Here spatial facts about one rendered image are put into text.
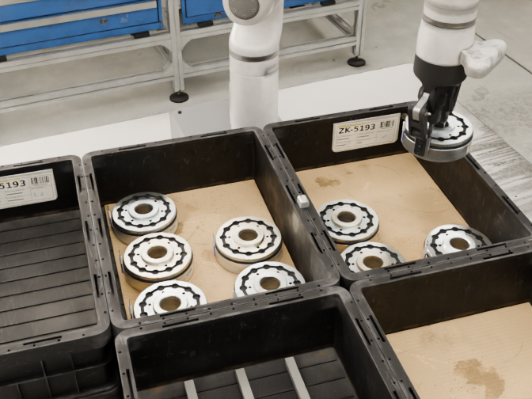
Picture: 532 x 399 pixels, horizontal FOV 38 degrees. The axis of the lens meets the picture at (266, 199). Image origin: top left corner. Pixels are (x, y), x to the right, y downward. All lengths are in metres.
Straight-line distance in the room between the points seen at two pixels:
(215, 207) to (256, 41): 0.31
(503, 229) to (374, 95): 0.75
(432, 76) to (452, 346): 0.37
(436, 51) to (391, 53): 2.57
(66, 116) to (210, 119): 1.69
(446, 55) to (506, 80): 2.46
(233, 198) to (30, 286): 0.36
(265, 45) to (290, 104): 0.44
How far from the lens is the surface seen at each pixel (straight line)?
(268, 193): 1.25
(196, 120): 1.55
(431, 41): 1.05
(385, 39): 3.75
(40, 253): 1.24
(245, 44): 1.39
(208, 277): 1.15
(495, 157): 1.69
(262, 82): 1.42
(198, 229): 1.24
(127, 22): 3.04
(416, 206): 1.30
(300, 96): 1.84
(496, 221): 1.20
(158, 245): 1.16
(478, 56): 1.05
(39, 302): 1.16
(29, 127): 3.17
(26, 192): 1.28
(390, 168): 1.38
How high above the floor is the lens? 1.62
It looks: 38 degrees down
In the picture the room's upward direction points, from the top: straight up
